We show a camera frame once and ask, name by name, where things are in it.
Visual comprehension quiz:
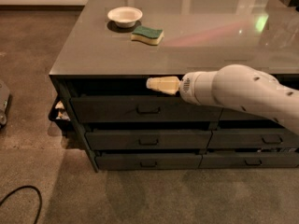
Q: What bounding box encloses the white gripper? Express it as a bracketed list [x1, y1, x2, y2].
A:
[146, 71, 217, 105]

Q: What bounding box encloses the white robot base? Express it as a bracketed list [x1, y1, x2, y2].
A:
[0, 79, 10, 128]

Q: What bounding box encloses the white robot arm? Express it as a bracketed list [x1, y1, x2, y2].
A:
[146, 64, 299, 134]

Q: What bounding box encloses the grey drawer cabinet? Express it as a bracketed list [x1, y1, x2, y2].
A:
[50, 0, 299, 171]

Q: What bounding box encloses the green yellow sponge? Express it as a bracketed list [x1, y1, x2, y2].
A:
[131, 25, 164, 46]

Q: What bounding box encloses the white paper bowl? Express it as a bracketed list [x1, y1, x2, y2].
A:
[107, 7, 143, 28]

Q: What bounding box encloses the black bin with trash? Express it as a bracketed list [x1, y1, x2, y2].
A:
[48, 97, 73, 134]

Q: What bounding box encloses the black floor cable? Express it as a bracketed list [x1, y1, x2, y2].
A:
[0, 185, 43, 224]

